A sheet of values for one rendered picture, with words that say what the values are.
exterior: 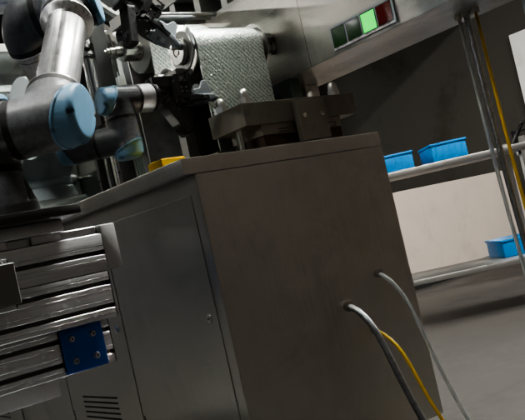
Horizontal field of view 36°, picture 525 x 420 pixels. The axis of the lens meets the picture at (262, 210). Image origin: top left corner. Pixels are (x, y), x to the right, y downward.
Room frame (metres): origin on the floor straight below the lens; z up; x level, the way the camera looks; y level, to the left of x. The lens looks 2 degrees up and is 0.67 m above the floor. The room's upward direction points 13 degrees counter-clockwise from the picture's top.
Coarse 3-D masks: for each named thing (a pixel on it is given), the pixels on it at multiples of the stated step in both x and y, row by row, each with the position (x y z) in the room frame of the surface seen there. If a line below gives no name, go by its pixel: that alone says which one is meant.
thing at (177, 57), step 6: (180, 42) 2.27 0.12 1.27; (186, 42) 2.28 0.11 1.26; (180, 48) 2.28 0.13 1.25; (186, 48) 2.28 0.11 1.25; (174, 54) 2.31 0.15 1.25; (180, 54) 2.28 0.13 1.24; (186, 54) 2.28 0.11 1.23; (174, 60) 2.31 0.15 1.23; (180, 60) 2.29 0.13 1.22; (186, 60) 2.29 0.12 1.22
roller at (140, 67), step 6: (138, 36) 2.50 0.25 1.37; (144, 42) 2.48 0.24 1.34; (144, 48) 2.49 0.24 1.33; (144, 54) 2.49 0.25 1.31; (150, 54) 2.47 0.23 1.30; (144, 60) 2.50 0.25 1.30; (150, 60) 2.48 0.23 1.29; (132, 66) 2.56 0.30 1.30; (138, 66) 2.53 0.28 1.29; (144, 66) 2.50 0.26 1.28; (150, 66) 2.49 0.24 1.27; (138, 72) 2.54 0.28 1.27; (144, 72) 2.53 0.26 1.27
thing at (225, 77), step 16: (208, 64) 2.28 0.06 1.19; (224, 64) 2.32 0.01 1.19; (240, 64) 2.35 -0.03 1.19; (256, 64) 2.38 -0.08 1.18; (208, 80) 2.27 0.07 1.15; (224, 80) 2.31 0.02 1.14; (240, 80) 2.34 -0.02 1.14; (256, 80) 2.38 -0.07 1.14; (224, 96) 2.30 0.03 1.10; (256, 96) 2.37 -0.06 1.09; (272, 96) 2.41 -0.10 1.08
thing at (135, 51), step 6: (120, 42) 2.48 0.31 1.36; (126, 48) 2.46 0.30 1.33; (132, 48) 2.47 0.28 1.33; (138, 48) 2.48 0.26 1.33; (126, 54) 2.46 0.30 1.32; (132, 54) 2.47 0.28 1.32; (138, 54) 2.49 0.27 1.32; (120, 60) 2.49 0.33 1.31; (126, 60) 2.48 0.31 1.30; (132, 60) 2.49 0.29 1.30; (138, 60) 2.51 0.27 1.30
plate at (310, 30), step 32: (256, 0) 2.53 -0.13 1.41; (288, 0) 2.41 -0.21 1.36; (320, 0) 2.31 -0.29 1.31; (352, 0) 2.21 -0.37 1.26; (416, 0) 2.04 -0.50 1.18; (448, 0) 1.97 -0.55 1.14; (480, 0) 2.03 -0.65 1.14; (288, 32) 2.44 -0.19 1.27; (320, 32) 2.33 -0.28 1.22; (384, 32) 2.15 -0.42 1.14; (416, 32) 2.24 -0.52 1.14; (288, 64) 2.46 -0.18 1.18; (320, 64) 2.38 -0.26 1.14; (352, 64) 2.49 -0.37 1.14
